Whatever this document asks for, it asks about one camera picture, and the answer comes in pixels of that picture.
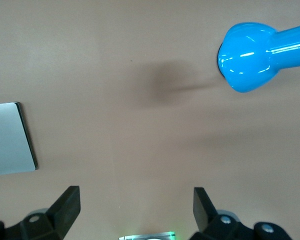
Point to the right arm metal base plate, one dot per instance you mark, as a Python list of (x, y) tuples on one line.
[(150, 235)]

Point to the blue desk lamp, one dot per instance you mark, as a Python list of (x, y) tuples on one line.
[(250, 57)]

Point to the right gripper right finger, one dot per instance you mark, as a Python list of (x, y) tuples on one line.
[(207, 220)]

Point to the grey laptop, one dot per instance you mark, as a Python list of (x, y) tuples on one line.
[(7, 140)]

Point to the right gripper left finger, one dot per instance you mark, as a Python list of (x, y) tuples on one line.
[(62, 215)]

